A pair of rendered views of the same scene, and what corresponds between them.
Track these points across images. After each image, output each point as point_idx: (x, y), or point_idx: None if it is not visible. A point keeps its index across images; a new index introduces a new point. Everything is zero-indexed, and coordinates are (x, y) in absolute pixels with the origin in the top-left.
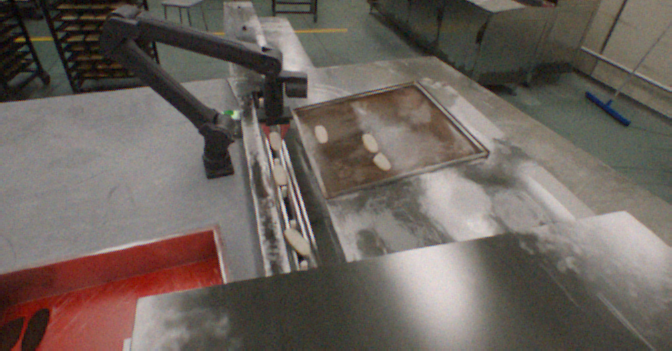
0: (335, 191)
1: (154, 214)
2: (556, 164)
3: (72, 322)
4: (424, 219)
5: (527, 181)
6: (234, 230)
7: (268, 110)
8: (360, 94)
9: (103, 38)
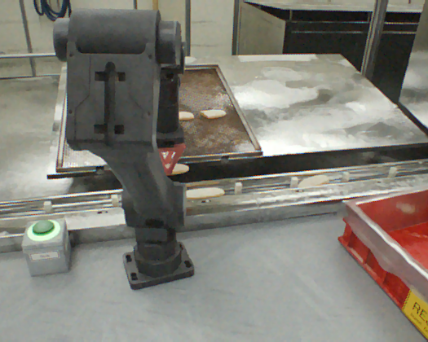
0: (250, 147)
1: (289, 324)
2: None
3: None
4: (290, 107)
5: (253, 63)
6: (298, 236)
7: (177, 120)
8: (63, 109)
9: (153, 96)
